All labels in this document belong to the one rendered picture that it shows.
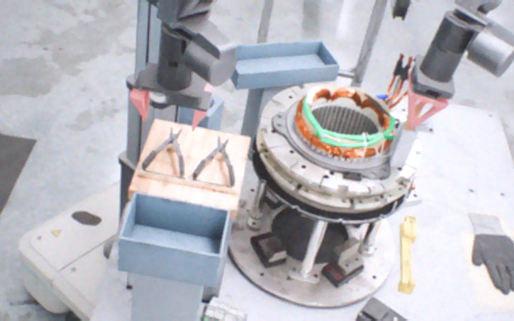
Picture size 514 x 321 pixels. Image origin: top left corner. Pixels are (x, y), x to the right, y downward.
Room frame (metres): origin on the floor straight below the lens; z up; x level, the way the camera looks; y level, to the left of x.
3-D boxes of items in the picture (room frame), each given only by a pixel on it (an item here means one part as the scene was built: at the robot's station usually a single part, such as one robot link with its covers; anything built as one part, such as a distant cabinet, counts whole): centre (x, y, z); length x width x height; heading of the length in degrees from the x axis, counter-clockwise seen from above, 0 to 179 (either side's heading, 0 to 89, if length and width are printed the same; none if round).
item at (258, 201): (1.05, -0.02, 0.91); 0.02 x 0.02 x 0.21
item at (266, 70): (1.32, -0.01, 0.92); 0.25 x 0.11 x 0.28; 118
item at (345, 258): (0.96, -0.23, 0.85); 0.06 x 0.04 x 0.05; 138
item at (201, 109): (0.89, 0.13, 1.20); 0.07 x 0.07 x 0.09; 2
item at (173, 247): (0.76, 0.11, 0.92); 0.17 x 0.11 x 0.28; 92
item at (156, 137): (0.91, 0.12, 1.05); 0.20 x 0.19 x 0.02; 2
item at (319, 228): (0.92, -0.14, 0.91); 0.02 x 0.02 x 0.21
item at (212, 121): (1.13, 0.14, 0.91); 0.07 x 0.07 x 0.25; 74
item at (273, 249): (0.95, -0.07, 0.83); 0.05 x 0.04 x 0.02; 34
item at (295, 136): (1.05, -0.15, 1.05); 0.22 x 0.22 x 0.12
